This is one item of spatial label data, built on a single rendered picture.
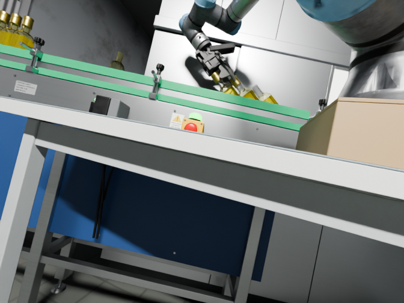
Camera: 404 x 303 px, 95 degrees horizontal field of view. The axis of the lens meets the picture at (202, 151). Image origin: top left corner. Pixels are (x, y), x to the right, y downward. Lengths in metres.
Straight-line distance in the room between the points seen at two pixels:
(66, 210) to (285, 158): 0.77
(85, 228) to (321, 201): 0.75
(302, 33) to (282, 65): 0.22
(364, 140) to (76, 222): 0.84
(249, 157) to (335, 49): 1.09
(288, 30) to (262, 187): 1.04
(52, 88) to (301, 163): 0.83
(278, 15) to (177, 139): 1.08
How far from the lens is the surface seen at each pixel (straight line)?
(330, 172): 0.29
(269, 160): 0.28
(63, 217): 0.87
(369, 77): 0.40
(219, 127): 0.67
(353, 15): 0.36
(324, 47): 1.29
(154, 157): 0.37
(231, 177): 0.33
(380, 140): 0.32
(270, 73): 1.08
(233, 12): 0.93
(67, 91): 0.86
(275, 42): 1.17
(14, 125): 0.98
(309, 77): 1.15
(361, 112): 0.32
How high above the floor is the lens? 0.71
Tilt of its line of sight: 2 degrees up
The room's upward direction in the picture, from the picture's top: 13 degrees clockwise
